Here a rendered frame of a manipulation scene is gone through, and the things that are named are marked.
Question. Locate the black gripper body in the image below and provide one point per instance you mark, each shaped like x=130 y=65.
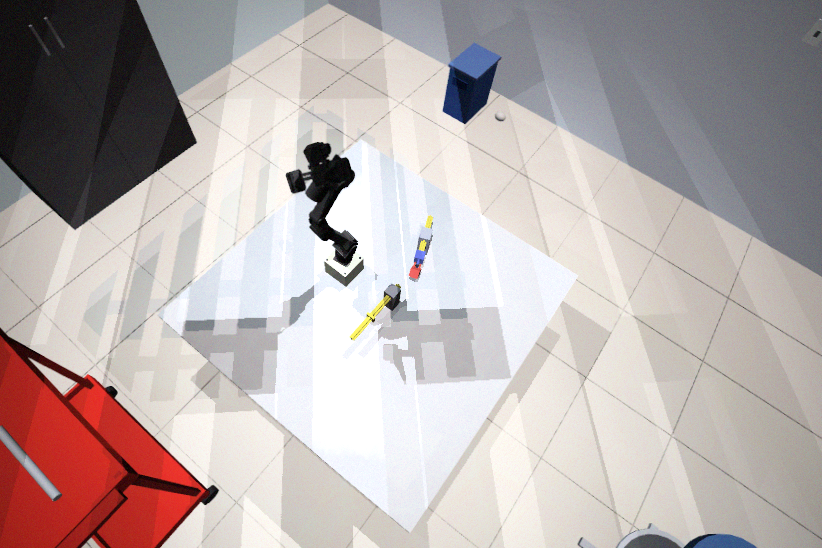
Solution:
x=316 y=174

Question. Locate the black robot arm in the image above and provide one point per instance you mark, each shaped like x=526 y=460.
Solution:
x=344 y=243

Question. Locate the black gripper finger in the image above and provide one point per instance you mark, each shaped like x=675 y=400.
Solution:
x=333 y=176
x=297 y=181

